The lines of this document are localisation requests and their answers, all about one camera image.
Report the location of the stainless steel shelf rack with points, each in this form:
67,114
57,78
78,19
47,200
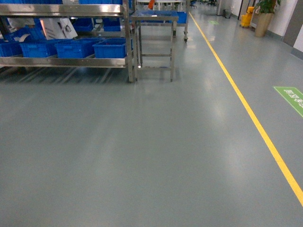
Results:
64,11

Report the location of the small stainless steel table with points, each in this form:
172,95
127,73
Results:
152,15

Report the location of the yellow mop bucket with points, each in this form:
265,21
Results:
246,19

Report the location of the tan planter with plant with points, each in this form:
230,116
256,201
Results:
265,10

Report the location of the blue crate left front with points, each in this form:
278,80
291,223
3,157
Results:
111,48

